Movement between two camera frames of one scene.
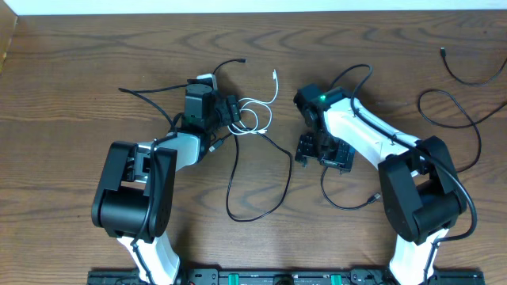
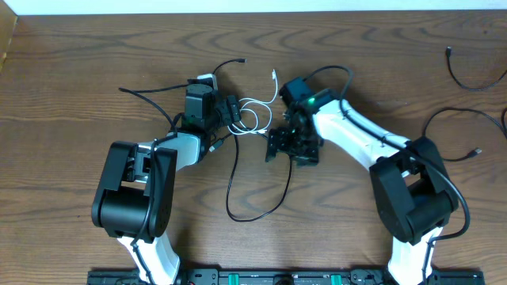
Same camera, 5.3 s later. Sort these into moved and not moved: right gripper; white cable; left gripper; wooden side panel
Moved: right gripper
Not moved: wooden side panel; white cable; left gripper
